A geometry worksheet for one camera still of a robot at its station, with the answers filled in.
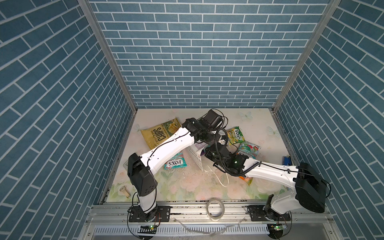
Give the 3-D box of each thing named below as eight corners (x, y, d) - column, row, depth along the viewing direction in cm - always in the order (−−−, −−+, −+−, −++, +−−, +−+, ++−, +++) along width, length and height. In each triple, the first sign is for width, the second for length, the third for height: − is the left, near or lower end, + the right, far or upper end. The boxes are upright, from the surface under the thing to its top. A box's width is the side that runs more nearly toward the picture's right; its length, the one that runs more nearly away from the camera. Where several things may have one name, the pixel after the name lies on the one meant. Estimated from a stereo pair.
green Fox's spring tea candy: (228, 144, 103) (229, 141, 99) (226, 130, 111) (227, 126, 107) (243, 144, 103) (245, 141, 99) (240, 130, 111) (241, 126, 107)
